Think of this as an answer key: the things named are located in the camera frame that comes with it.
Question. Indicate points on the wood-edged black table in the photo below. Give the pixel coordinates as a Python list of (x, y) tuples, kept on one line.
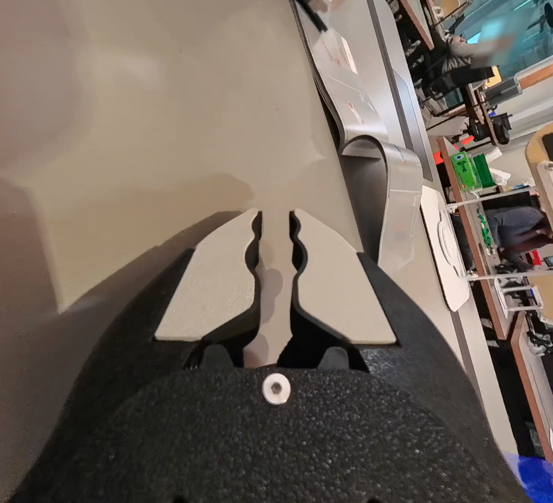
[(535, 157)]

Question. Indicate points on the grey instruction booklet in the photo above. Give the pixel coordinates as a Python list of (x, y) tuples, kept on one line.
[(401, 209)]

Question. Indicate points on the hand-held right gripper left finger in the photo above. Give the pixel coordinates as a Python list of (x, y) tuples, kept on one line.
[(207, 295)]

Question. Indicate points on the green brick pieces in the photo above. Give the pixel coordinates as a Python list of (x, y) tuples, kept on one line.
[(484, 231)]

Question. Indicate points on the dark green box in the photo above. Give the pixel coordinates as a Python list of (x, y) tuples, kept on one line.
[(486, 170)]

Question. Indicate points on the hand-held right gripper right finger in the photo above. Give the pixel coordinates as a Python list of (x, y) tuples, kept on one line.
[(341, 295)]

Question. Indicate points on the red orange plastic piece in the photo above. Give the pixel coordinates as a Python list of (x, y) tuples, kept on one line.
[(438, 157)]

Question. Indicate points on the light green toy box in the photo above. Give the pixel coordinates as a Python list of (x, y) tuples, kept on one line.
[(464, 170)]

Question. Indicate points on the grey desk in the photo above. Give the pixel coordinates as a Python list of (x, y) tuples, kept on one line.
[(151, 79)]

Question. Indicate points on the blue plastic bin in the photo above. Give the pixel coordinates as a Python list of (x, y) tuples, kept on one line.
[(535, 481)]

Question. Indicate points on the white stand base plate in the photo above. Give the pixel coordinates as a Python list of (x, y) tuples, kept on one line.
[(436, 226)]

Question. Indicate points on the wood-edged long table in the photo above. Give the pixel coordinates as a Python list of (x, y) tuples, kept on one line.
[(475, 261)]

